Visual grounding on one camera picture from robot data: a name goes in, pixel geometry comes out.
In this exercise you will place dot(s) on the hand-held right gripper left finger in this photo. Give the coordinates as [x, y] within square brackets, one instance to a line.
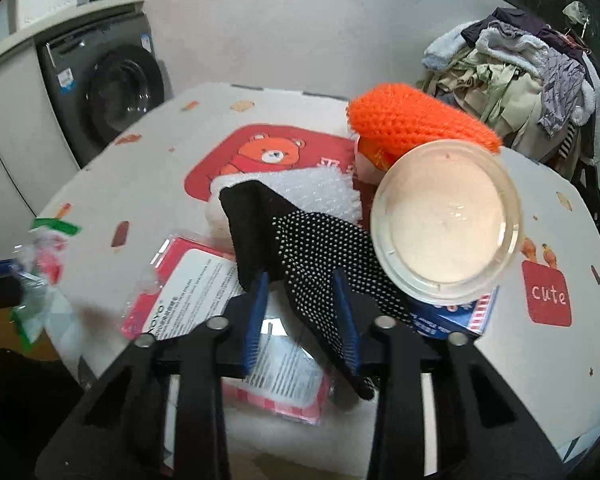
[257, 320]

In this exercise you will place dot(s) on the black metal frame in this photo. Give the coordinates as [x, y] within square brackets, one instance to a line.
[592, 185]

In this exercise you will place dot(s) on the pink packet with white label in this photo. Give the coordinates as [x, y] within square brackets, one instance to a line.
[190, 280]

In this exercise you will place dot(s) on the clear round plastic cup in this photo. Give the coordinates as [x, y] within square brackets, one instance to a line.
[445, 225]

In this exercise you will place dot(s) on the black dotted work glove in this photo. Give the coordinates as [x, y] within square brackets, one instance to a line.
[320, 250]

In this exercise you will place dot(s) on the orange knitted cloth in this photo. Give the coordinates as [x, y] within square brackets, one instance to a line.
[410, 115]

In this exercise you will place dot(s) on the clear plastic wrapper green red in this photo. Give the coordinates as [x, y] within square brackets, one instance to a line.
[45, 260]

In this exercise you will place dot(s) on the white bubble wrap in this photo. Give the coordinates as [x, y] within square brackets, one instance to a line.
[310, 190]

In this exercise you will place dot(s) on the blue ice cream box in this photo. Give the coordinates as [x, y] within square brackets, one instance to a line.
[455, 317]

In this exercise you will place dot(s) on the black chair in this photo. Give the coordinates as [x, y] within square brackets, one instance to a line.
[15, 395]

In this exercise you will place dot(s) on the dark grey washing machine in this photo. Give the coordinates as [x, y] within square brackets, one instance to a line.
[120, 90]

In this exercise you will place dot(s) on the printed tablecloth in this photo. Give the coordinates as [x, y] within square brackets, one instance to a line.
[555, 200]

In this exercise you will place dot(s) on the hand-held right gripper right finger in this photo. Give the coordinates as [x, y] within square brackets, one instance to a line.
[345, 320]

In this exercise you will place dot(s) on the pile of clothes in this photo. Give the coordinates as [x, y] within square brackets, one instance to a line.
[510, 70]

